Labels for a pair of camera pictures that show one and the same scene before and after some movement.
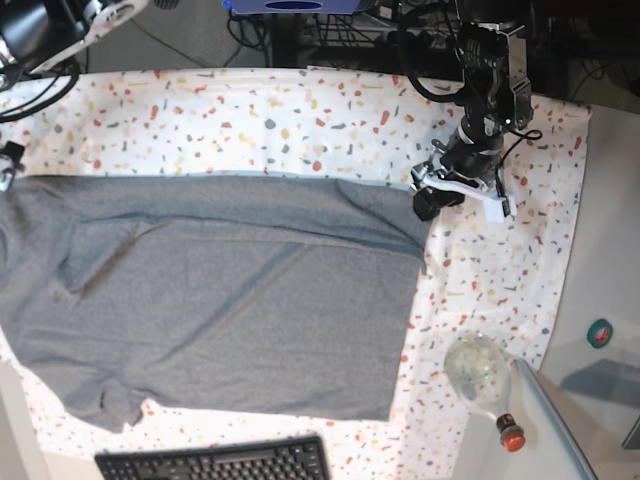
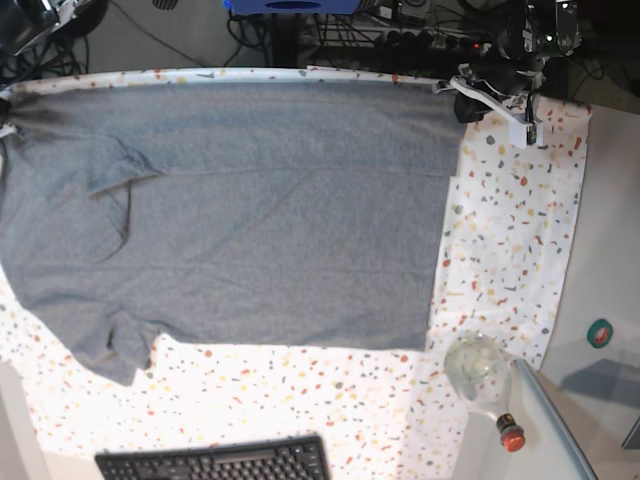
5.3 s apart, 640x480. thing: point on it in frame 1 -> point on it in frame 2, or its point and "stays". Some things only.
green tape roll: x=599 y=333 stays
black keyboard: x=296 y=458 stays
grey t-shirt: x=280 y=297 stays
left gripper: x=10 y=164 -> x=7 y=127
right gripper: x=436 y=185 -> x=507 y=88
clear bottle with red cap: x=479 y=365 stays
